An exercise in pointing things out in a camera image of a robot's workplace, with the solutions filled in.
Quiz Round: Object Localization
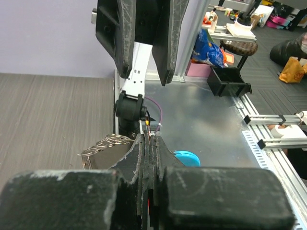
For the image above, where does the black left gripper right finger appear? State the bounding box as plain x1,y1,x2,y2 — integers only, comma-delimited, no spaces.
150,136,295,230

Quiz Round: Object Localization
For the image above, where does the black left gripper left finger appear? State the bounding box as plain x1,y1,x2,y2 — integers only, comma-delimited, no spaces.
0,135,148,230

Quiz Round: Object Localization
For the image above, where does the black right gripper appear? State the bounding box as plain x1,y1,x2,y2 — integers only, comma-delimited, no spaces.
95,0,189,86

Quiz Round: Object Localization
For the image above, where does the metal key organizer blue handle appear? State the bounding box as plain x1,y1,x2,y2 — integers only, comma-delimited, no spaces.
79,134,201,170

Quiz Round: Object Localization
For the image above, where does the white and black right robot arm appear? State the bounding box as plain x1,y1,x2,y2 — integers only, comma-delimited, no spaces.
91,0,188,136

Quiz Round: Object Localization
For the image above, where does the blue snack bag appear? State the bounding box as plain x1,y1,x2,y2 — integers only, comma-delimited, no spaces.
191,29,224,68

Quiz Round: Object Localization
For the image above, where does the black plastic bin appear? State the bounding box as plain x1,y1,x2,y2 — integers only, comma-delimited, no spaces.
207,66,252,97

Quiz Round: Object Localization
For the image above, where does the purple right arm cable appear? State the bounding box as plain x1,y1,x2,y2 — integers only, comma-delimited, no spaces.
144,96,164,135

